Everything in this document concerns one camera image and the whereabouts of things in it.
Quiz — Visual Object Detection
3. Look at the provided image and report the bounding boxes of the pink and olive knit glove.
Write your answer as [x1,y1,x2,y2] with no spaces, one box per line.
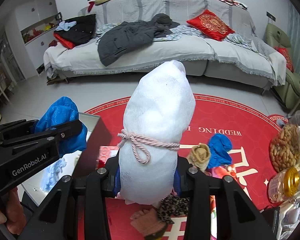
[130,209,168,239]

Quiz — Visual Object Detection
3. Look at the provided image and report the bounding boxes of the red cushion on armchair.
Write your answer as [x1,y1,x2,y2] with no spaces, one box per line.
[274,47,294,73]

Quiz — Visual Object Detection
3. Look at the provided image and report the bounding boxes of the grey storage box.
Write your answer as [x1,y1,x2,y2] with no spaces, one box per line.
[18,113,111,206]

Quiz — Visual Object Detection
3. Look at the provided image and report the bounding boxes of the small jar with gold lid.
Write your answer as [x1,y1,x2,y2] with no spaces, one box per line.
[267,167,300,203]

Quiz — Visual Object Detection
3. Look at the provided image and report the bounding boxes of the white bundle with cord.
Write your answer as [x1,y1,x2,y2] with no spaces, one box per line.
[118,60,195,205]

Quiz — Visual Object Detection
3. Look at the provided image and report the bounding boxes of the light blue fluffy cloth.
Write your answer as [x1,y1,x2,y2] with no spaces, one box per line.
[40,158,67,193]

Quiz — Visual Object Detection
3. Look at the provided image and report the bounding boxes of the large peanut jar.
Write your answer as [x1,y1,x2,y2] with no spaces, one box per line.
[269,111,300,172]

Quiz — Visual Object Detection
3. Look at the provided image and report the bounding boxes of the tan rolled sock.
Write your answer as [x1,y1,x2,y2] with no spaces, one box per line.
[187,144,211,172]

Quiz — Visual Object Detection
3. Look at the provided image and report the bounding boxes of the red and yellow carton box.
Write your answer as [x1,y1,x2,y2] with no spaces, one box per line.
[96,146,119,169]

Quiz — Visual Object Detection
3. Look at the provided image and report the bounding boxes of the white cabinet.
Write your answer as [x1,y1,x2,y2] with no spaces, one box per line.
[5,0,58,79]

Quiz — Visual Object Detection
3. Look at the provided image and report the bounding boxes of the green armchair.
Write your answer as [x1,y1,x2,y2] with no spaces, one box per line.
[264,23,300,109]

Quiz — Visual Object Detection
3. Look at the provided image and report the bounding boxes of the black garment on sofa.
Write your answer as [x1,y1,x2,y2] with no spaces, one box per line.
[54,14,96,46]

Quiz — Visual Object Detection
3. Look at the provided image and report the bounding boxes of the leopard print scrunchie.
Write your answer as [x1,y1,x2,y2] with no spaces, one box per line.
[157,194,189,224]

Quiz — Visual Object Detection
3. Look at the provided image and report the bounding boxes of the white bottles and packets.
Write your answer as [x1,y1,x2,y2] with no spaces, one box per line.
[277,192,300,239]

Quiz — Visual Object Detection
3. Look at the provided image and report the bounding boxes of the grey covered sofa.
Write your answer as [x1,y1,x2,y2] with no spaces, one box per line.
[43,0,286,90]

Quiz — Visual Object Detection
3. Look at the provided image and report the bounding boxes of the round red wedding mat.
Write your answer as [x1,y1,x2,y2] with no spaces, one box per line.
[77,93,289,240]

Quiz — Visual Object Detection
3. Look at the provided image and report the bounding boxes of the blue plastic bag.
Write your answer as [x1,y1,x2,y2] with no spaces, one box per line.
[207,133,232,169]
[33,96,89,158]

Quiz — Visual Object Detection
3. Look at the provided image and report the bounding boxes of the person's left hand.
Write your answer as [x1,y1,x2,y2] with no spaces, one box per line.
[0,187,26,235]

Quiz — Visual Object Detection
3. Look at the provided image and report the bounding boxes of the dark grey jacket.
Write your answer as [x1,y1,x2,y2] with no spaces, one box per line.
[97,14,180,67]

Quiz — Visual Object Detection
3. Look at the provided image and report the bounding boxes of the red embroidered square cushion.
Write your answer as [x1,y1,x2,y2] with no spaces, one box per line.
[186,9,235,41]

